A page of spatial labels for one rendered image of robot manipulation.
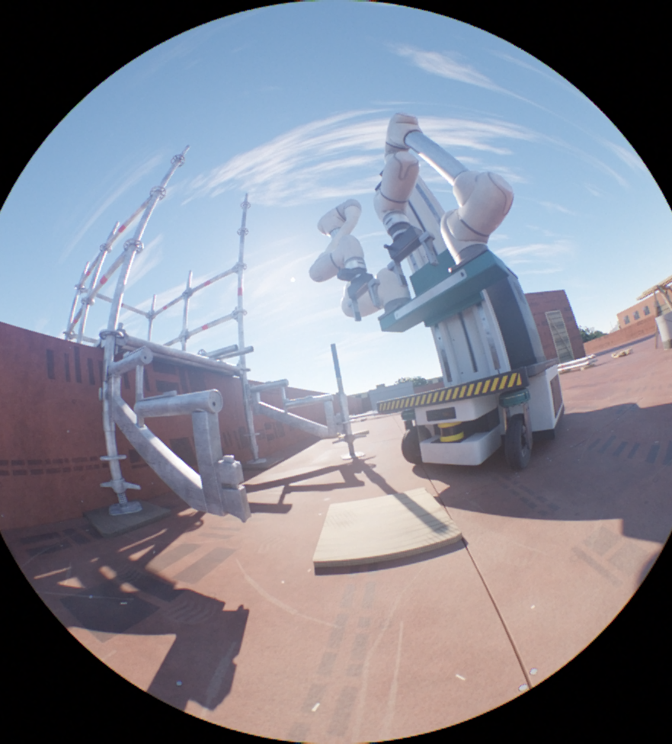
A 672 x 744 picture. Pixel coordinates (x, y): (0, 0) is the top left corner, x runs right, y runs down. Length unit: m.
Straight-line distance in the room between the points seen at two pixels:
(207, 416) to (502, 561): 0.62
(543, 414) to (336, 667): 0.85
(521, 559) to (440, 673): 0.23
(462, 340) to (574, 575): 1.00
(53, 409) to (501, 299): 1.95
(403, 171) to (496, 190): 0.30
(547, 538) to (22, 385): 1.49
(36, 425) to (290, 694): 1.04
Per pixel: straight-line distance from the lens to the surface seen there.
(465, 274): 0.87
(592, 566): 0.46
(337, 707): 0.33
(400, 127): 1.24
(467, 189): 0.88
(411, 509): 0.64
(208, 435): 0.49
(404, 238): 0.75
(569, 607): 0.40
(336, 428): 1.47
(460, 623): 0.38
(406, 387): 6.29
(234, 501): 0.49
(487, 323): 1.02
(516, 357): 1.14
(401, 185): 0.77
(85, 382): 1.16
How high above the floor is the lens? 0.32
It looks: 10 degrees up
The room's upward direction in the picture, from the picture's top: 10 degrees counter-clockwise
